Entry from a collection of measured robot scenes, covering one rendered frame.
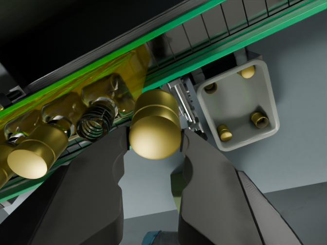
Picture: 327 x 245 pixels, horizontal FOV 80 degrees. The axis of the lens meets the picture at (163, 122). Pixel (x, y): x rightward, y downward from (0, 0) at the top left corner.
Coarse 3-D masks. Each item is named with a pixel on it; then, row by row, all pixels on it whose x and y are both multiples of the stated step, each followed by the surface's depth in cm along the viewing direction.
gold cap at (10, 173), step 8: (0, 144) 21; (8, 144) 21; (0, 152) 20; (8, 152) 20; (0, 160) 19; (0, 168) 19; (8, 168) 20; (0, 176) 19; (8, 176) 20; (0, 184) 19
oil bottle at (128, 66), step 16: (112, 64) 32; (128, 64) 29; (96, 80) 24; (112, 80) 22; (128, 80) 26; (144, 80) 35; (80, 96) 23; (96, 96) 22; (112, 96) 22; (128, 96) 23; (128, 112) 23
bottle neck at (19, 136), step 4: (12, 136) 23; (16, 136) 23; (20, 136) 23; (24, 136) 23; (8, 140) 22; (12, 140) 22; (16, 140) 22; (20, 140) 23; (12, 144) 22; (16, 144) 22
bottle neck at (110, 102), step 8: (96, 104) 20; (104, 104) 20; (112, 104) 21; (88, 112) 18; (96, 112) 18; (104, 112) 19; (112, 112) 20; (80, 120) 17; (88, 120) 17; (96, 120) 17; (104, 120) 18; (112, 120) 20; (80, 128) 18; (88, 128) 19; (96, 128) 20; (104, 128) 18; (80, 136) 18; (88, 136) 19; (96, 136) 19; (104, 136) 18
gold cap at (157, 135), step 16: (144, 96) 15; (160, 96) 14; (144, 112) 12; (160, 112) 12; (176, 112) 13; (144, 128) 12; (160, 128) 12; (176, 128) 12; (144, 144) 12; (160, 144) 12; (176, 144) 12
